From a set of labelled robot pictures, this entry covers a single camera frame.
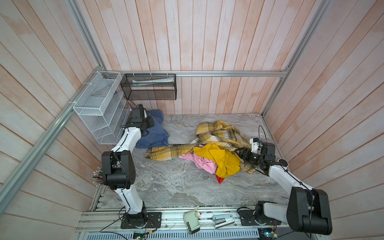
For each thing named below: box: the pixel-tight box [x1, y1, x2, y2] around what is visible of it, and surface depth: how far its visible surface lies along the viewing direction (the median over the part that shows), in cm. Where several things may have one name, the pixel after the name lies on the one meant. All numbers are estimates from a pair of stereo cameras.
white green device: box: [183, 206, 201, 235], surface depth 70 cm
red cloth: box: [215, 175, 225, 184], surface depth 88 cm
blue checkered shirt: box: [136, 109, 170, 149], surface depth 103 cm
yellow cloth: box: [193, 143, 241, 179], surface depth 87 cm
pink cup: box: [277, 158, 289, 168], surface depth 90 cm
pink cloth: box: [178, 152, 218, 175], surface depth 87 cm
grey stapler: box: [212, 213, 235, 229], surface depth 73 cm
